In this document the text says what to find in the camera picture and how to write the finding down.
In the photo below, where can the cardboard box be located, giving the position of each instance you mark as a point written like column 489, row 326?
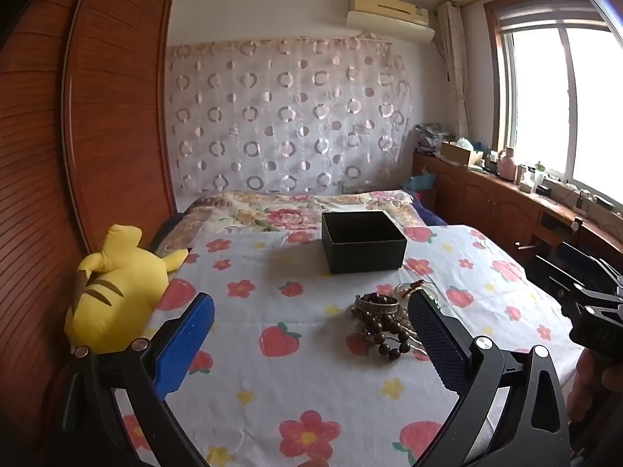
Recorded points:
column 460, row 154

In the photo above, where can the person's right hand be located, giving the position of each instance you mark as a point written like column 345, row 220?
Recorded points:
column 591, row 384

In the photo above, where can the beige window curtain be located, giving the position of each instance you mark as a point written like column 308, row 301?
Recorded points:
column 455, row 68

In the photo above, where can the pile of printed bags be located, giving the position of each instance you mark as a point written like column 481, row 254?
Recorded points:
column 433, row 137

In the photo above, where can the circle pattern sheer curtain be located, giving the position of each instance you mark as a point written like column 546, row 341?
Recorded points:
column 287, row 116

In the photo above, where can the strawberry print bedsheet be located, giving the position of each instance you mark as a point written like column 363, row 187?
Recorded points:
column 292, row 389

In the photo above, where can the black square box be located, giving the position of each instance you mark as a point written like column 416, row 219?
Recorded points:
column 362, row 248

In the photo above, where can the yellow plush toy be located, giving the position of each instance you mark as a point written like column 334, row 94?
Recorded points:
column 117, row 296

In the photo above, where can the window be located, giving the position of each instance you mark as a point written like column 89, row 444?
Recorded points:
column 550, row 107

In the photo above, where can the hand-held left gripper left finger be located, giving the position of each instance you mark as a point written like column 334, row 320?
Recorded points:
column 186, row 345

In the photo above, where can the floral blanket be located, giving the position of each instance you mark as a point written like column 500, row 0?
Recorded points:
column 272, row 216

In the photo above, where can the blue plastic bag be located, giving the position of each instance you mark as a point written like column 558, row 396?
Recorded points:
column 419, row 182

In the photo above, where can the wooden cabinet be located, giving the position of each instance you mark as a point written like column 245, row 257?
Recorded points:
column 486, row 204

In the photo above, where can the silver bangle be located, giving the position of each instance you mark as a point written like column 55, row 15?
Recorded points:
column 375, row 305

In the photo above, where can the wooden wardrobe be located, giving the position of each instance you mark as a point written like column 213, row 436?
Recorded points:
column 73, row 131

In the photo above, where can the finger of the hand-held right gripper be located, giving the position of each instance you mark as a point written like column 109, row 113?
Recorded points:
column 555, row 279
column 591, row 262

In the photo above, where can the pale jade bangle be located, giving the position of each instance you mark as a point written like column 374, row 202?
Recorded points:
column 401, row 292

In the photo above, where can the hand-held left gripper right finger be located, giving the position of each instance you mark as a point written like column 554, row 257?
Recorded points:
column 438, row 345

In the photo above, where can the white air conditioner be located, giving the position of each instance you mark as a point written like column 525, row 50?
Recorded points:
column 389, row 17

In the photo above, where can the white bottle green cap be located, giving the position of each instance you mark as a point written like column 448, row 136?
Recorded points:
column 540, row 180

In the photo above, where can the pink jar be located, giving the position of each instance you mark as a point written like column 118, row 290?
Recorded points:
column 507, row 168

